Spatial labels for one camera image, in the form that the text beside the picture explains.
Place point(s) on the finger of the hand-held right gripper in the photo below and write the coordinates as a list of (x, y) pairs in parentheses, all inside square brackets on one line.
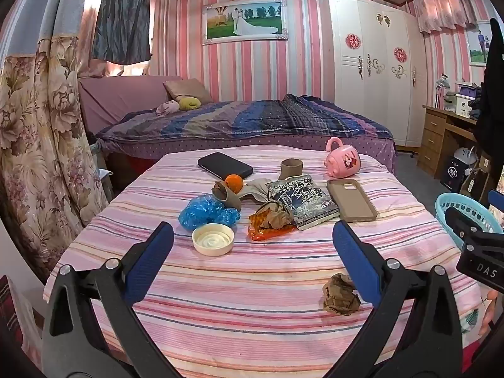
[(466, 222), (497, 201)]

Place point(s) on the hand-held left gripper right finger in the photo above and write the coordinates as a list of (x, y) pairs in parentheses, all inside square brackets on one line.
[(356, 262)]

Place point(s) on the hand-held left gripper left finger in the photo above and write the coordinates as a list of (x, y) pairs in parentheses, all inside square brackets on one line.
[(151, 262)]

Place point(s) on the teal plastic basket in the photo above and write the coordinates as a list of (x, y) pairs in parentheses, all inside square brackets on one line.
[(470, 201)]

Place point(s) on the brown paper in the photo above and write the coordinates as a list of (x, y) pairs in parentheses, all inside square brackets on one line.
[(338, 296)]

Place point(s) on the white plastic lid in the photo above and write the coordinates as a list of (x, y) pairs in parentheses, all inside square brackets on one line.
[(212, 241)]

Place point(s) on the blue plastic bag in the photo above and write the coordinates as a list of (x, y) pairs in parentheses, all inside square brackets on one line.
[(204, 212)]

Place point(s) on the black snack packet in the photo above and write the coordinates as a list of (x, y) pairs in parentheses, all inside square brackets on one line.
[(305, 201)]

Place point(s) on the orange snack wrapper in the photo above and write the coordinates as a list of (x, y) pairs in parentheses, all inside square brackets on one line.
[(260, 229)]

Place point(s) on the small orange fruit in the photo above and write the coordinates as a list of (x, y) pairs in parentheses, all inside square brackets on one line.
[(234, 183)]

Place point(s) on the beige cloth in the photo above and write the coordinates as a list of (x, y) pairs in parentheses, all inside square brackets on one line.
[(258, 188)]

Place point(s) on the person's right hand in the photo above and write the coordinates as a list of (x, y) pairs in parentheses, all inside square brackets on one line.
[(489, 311)]

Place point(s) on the cardboard box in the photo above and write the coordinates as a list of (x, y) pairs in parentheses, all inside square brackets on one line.
[(478, 181)]

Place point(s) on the black paper bag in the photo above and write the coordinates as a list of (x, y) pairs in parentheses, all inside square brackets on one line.
[(453, 173)]

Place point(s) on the white round helmet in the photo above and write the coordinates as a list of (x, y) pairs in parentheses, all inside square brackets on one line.
[(464, 155)]

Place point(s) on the tan phone case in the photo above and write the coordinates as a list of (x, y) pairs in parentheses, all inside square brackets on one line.
[(350, 201)]

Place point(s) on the wooden desk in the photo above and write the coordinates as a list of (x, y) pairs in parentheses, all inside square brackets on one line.
[(433, 138)]

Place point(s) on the white bedside cabinet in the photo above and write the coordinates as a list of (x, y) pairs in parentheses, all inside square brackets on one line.
[(103, 173)]

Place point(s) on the pink cartoon mug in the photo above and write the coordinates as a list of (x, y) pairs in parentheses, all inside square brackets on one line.
[(342, 161)]

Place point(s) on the black hanging coat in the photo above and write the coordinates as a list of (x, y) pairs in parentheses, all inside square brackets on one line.
[(492, 98)]

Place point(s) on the white storage box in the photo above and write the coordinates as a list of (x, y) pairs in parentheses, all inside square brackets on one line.
[(456, 104)]

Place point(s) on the pink striped tablecloth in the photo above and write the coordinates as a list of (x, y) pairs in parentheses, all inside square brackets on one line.
[(256, 307)]

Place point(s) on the purple box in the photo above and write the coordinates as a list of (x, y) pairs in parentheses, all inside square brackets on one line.
[(466, 88)]

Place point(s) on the black smartphone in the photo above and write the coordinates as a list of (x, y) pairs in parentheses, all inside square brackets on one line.
[(224, 165)]

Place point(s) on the desk lamp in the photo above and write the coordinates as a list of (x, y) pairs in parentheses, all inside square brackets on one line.
[(443, 84)]

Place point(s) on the red plaid cloth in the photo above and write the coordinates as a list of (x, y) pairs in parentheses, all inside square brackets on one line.
[(8, 307)]

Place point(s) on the pink rolled cloth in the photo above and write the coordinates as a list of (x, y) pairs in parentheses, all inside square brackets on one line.
[(167, 108)]

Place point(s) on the yellow rolled cloth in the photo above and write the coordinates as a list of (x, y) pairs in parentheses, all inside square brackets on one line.
[(189, 103)]

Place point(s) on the purple bed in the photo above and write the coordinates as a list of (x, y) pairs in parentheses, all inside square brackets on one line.
[(118, 98)]

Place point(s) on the dark striped blanket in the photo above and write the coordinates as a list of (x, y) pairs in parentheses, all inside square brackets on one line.
[(244, 120)]

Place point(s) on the floral curtain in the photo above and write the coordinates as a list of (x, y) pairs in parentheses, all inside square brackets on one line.
[(43, 126)]

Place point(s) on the brown pillow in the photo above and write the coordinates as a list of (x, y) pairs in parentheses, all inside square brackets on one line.
[(189, 88)]

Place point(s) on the white wardrobe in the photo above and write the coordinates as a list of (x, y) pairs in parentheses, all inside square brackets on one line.
[(374, 67)]

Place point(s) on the pink curtain valance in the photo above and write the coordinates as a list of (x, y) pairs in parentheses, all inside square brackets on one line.
[(443, 6)]

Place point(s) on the dark grey window cloth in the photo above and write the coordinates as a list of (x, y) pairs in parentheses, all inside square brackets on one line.
[(120, 19)]

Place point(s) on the pink window curtain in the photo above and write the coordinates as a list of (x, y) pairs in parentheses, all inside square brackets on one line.
[(89, 15)]

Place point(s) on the framed wedding photo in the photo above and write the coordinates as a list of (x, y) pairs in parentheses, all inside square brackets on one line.
[(244, 21)]

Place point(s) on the small framed wall photo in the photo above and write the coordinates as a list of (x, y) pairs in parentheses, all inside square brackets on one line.
[(477, 45)]

